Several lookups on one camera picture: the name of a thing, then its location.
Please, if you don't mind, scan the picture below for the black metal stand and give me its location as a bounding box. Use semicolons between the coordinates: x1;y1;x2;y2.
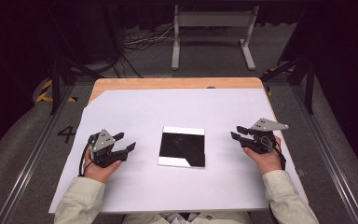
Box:
260;54;317;115
45;6;104;116

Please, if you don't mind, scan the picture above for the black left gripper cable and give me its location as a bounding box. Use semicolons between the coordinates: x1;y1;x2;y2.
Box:
77;133;98;177

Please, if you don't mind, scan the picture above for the person's torso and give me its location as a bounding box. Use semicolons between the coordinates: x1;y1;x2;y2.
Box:
120;211;253;224

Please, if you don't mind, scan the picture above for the aluminium floor rail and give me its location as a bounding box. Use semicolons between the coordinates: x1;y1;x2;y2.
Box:
292;83;358;224
0;83;76;224

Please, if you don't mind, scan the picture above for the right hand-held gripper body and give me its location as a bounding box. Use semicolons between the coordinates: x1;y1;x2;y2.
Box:
238;118;290;155

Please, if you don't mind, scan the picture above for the white metal stand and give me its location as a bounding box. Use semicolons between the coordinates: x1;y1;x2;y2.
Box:
171;4;260;71

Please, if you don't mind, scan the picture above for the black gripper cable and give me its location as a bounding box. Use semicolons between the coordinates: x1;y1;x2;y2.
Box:
77;133;98;177
271;143;287;172

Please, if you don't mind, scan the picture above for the white paper sheet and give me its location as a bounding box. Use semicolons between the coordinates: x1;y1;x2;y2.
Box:
48;88;310;215

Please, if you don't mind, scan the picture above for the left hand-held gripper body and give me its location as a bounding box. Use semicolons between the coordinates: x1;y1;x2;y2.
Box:
88;128;129;169

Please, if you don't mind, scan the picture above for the person's left hand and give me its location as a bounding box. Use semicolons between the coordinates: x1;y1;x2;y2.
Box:
83;146;123;185

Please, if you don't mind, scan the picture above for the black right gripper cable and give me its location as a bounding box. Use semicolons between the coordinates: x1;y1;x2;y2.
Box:
271;143;287;172

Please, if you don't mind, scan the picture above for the floor cable bundle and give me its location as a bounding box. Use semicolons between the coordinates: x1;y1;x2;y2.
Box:
87;23;176;78

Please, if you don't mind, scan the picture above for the person's right hand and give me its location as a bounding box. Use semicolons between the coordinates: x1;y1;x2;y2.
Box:
242;136;283;175

